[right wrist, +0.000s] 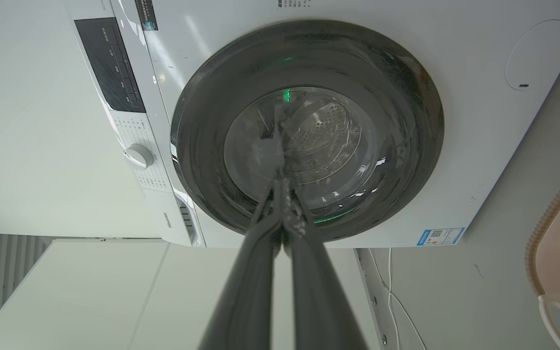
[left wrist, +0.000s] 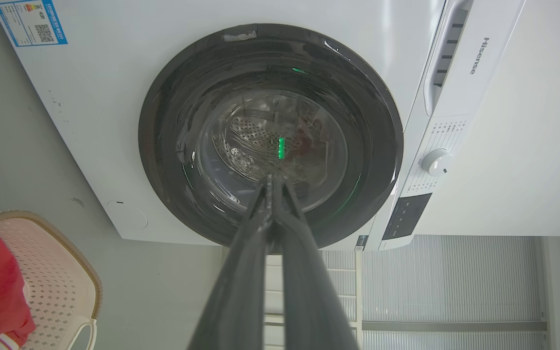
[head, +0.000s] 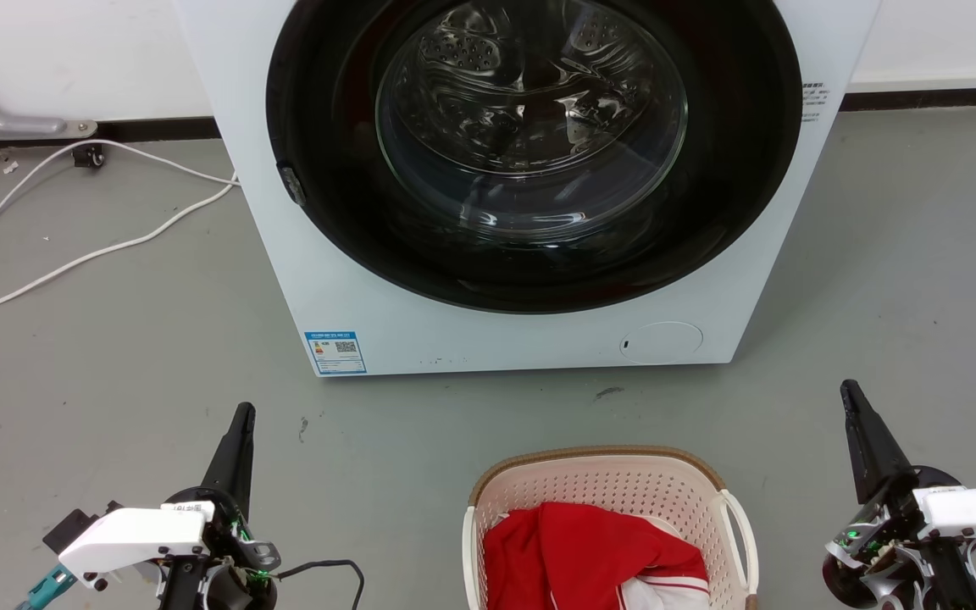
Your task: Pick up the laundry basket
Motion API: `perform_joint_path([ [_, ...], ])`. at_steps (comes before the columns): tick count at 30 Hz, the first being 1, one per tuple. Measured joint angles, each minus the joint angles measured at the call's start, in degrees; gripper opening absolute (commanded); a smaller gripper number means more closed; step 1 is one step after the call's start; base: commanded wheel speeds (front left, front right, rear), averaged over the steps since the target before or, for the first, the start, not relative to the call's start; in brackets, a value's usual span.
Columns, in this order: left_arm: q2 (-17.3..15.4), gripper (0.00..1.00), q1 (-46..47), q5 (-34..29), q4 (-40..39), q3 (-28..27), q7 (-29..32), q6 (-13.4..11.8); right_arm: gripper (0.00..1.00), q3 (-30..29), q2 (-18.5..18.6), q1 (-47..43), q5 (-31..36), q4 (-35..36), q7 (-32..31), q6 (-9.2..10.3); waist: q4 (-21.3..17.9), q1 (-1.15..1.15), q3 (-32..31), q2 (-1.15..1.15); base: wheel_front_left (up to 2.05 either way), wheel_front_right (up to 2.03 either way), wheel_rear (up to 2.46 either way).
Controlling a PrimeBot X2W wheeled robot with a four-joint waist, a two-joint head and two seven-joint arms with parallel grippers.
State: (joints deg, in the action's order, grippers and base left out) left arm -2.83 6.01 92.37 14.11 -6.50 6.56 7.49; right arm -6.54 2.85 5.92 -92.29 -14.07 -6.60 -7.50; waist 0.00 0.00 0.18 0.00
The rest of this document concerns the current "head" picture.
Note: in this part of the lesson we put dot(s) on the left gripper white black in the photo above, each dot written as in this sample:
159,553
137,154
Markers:
136,535

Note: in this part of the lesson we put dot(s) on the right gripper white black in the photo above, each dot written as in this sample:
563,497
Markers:
954,512

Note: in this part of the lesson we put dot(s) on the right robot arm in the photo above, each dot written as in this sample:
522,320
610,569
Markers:
928,585

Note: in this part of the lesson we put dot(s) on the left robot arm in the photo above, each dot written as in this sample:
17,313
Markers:
200,591

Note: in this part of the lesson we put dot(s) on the white perforated laundry basket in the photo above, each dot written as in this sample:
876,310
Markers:
615,487

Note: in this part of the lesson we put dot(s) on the blue energy label sticker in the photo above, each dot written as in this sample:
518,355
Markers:
335,352

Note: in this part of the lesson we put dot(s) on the teal plastic connector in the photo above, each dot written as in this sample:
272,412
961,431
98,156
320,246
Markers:
47,586

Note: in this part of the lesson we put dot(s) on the round white filter cover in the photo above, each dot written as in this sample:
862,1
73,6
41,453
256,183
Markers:
662,342

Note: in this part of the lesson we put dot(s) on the white garment with red stripes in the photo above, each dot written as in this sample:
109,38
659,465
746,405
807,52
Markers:
666,591

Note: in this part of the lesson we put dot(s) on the white front-load washing machine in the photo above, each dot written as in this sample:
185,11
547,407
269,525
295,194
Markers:
539,339

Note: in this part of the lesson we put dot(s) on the small printed text sticker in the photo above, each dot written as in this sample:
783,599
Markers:
814,100

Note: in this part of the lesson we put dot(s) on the black round washer door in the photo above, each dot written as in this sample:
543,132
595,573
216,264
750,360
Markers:
530,144

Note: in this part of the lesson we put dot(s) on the black wall baseboard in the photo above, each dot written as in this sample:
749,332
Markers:
149,130
928,98

